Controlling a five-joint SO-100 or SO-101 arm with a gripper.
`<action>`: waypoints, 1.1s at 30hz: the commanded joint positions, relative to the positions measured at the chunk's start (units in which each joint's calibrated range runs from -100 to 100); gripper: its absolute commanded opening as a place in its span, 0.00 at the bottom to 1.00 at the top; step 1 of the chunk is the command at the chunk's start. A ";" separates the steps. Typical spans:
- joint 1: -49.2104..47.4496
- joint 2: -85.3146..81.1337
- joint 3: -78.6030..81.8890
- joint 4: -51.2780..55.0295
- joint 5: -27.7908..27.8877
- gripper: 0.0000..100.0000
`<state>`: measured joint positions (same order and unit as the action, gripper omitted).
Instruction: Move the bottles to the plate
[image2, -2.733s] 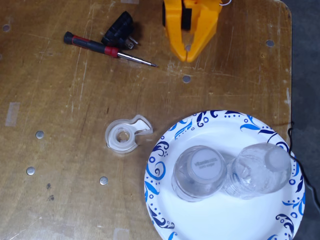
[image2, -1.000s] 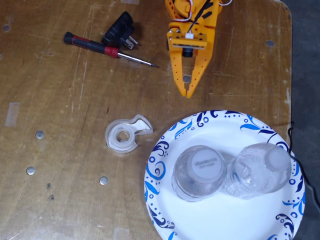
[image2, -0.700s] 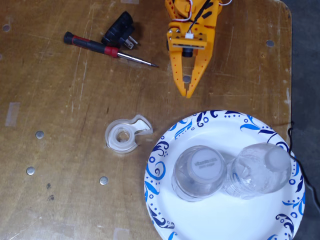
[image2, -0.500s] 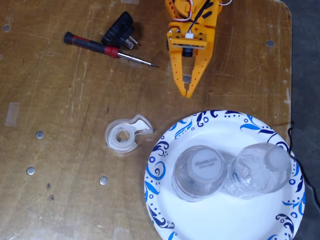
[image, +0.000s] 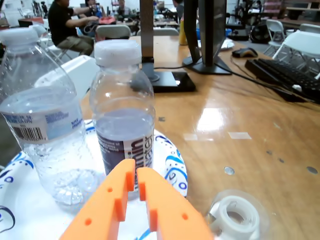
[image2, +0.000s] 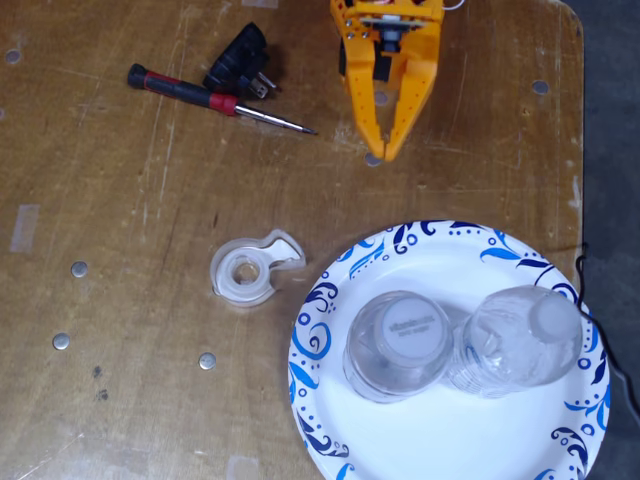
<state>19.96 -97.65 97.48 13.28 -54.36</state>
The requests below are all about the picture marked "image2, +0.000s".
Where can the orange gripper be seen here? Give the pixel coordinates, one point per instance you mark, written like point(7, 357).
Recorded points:
point(361, 80)

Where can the vitaminwater bottle purple label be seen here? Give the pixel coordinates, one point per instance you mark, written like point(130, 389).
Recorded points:
point(410, 327)

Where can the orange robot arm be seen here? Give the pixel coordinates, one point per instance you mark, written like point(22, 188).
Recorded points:
point(336, 10)

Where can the blue floral paper plate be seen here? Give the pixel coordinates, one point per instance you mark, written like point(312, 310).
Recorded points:
point(450, 440)

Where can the round metal table insert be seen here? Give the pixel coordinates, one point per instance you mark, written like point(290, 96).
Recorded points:
point(12, 55)
point(79, 269)
point(61, 341)
point(207, 361)
point(381, 97)
point(540, 86)
point(370, 161)

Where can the black power adapter plug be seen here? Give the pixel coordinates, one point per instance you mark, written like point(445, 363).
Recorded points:
point(235, 60)

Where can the clear tape strip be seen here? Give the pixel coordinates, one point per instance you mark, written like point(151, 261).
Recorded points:
point(242, 467)
point(25, 227)
point(260, 2)

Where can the red black screwdriver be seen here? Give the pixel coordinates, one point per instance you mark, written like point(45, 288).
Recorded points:
point(175, 87)

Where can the clear tape dispenser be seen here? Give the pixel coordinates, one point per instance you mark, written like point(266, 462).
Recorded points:
point(227, 280)

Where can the clear water bottle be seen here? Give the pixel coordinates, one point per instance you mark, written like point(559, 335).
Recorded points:
point(515, 345)

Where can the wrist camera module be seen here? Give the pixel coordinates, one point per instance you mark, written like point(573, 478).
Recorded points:
point(391, 40)

